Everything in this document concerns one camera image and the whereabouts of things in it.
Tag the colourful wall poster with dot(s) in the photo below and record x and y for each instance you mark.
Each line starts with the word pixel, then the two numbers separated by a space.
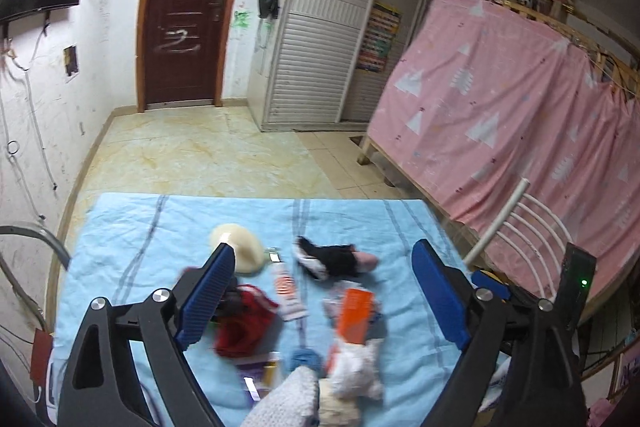
pixel 382 28

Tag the grey metal chair frame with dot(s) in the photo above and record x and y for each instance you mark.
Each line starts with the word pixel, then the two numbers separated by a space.
pixel 45 315

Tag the white metal chair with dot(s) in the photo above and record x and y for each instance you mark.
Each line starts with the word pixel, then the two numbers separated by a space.
pixel 535 233

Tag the cream crumpled paper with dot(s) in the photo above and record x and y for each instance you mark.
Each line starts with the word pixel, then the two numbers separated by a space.
pixel 336 412

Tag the black white fuzzy sock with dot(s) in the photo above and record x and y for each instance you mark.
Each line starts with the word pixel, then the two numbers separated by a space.
pixel 332 262

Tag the white orange tube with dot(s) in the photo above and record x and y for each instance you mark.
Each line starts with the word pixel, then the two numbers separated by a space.
pixel 291 307

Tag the dark brown door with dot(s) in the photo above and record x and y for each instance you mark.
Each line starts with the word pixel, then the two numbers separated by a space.
pixel 181 49

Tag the cream plastic wall hook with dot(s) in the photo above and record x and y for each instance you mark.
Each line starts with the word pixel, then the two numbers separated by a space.
pixel 248 251

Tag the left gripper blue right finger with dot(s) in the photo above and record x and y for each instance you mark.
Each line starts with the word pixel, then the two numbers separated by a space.
pixel 445 290

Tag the purple white paper packet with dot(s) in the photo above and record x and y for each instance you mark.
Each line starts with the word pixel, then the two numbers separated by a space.
pixel 259 375

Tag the white tissue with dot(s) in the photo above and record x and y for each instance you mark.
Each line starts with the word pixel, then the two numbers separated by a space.
pixel 354 370

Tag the white louvered wardrobe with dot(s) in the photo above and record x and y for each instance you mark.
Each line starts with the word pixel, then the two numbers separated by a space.
pixel 304 75

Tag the light blue bed sheet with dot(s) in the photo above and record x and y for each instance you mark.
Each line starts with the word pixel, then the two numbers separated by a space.
pixel 132 244

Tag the pink patterned curtain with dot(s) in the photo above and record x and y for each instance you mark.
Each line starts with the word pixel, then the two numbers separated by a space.
pixel 483 99

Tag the orange package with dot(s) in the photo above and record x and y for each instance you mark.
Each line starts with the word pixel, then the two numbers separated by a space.
pixel 353 321

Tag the white gloved left hand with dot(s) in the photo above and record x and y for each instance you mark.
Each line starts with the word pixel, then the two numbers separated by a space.
pixel 295 403

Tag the red knitted sock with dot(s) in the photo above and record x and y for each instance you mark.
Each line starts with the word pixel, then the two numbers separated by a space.
pixel 243 319

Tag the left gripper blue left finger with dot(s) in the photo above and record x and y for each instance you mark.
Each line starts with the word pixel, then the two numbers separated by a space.
pixel 197 294

